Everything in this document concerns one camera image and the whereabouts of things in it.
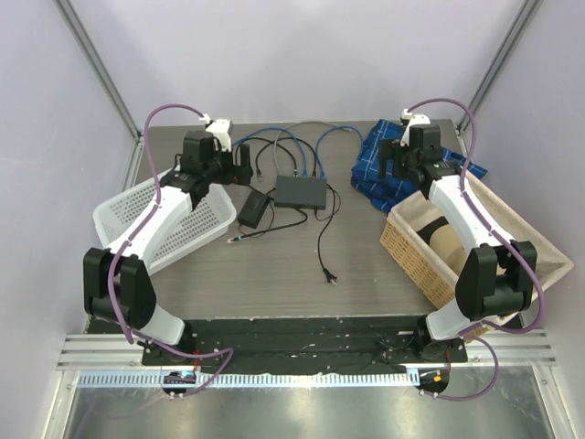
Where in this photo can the black network switch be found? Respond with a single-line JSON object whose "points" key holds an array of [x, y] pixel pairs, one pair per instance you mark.
{"points": [[300, 193]]}

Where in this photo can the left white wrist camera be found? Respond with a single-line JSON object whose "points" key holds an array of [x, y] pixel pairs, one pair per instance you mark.
{"points": [[220, 129]]}

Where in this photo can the blue plaid cloth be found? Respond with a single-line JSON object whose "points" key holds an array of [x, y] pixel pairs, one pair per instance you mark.
{"points": [[370, 174]]}

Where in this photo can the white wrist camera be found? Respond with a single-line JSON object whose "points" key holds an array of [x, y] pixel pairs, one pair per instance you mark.
{"points": [[220, 129], [409, 119]]}

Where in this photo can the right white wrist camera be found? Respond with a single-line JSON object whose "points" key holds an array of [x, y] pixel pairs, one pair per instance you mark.
{"points": [[409, 119]]}

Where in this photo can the black power adapter brick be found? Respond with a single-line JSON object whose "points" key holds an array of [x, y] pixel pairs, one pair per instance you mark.
{"points": [[253, 209]]}

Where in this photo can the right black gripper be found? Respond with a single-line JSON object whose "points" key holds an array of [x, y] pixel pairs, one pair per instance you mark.
{"points": [[391, 150]]}

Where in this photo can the beige cloth in basket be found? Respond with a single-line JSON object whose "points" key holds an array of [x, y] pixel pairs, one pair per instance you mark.
{"points": [[446, 243]]}

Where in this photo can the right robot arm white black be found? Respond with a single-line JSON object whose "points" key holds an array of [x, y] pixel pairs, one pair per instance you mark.
{"points": [[499, 274]]}

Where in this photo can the wicker basket with beige liner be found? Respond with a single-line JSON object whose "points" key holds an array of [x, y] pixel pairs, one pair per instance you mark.
{"points": [[425, 256]]}

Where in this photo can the white perforated plastic basket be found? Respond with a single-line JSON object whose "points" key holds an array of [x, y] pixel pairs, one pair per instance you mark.
{"points": [[209, 221]]}

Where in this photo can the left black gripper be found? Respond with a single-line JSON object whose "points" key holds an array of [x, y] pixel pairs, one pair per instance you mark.
{"points": [[236, 174]]}

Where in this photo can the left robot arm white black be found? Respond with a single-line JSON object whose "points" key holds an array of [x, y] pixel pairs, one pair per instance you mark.
{"points": [[170, 217]]}

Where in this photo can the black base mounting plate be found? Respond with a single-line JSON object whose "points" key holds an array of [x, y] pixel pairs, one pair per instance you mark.
{"points": [[305, 346]]}

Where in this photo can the aluminium frame rail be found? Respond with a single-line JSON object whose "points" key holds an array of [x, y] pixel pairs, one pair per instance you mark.
{"points": [[107, 361]]}

